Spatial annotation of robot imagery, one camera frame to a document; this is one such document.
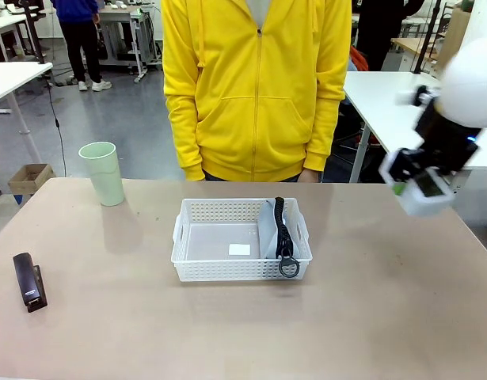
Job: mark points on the black background stand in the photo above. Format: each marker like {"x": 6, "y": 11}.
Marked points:
{"x": 33, "y": 31}

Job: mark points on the small white card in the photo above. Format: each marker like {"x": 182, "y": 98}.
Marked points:
{"x": 239, "y": 249}

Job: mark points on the white perforated plastic basket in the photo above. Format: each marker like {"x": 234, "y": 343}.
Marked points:
{"x": 227, "y": 271}

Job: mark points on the wooden cabinet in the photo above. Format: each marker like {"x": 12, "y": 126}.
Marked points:
{"x": 453, "y": 35}

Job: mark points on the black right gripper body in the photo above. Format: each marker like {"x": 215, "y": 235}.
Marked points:
{"x": 445, "y": 134}

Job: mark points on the grey equipment desk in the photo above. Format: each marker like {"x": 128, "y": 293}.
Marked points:
{"x": 126, "y": 16}

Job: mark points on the background person in black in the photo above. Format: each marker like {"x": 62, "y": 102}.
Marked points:
{"x": 379, "y": 35}

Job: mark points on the person's left hand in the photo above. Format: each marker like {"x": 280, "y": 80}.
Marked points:
{"x": 309, "y": 177}

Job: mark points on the white tape dispenser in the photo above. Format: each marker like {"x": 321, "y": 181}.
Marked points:
{"x": 421, "y": 204}

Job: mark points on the white background desk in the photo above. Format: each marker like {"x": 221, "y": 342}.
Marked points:
{"x": 5, "y": 23}

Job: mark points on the wooden background table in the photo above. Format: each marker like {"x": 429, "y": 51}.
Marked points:
{"x": 407, "y": 45}

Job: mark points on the cardboard box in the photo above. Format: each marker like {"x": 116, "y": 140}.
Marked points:
{"x": 29, "y": 180}

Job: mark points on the person in yellow hoodie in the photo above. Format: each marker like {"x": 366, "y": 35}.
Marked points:
{"x": 259, "y": 99}

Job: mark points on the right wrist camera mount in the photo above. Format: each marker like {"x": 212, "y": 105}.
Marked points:
{"x": 405, "y": 97}

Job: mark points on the orange fabric item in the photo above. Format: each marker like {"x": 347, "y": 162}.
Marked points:
{"x": 358, "y": 59}

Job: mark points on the light green plastic cup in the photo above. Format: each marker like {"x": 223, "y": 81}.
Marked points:
{"x": 104, "y": 178}

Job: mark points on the dark brown stapler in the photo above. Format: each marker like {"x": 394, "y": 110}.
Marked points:
{"x": 29, "y": 283}

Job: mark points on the grey CAMPUS pencil pouch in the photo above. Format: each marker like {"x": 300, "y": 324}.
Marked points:
{"x": 267, "y": 233}

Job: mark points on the background person black trousers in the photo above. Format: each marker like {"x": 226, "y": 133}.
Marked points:
{"x": 81, "y": 39}

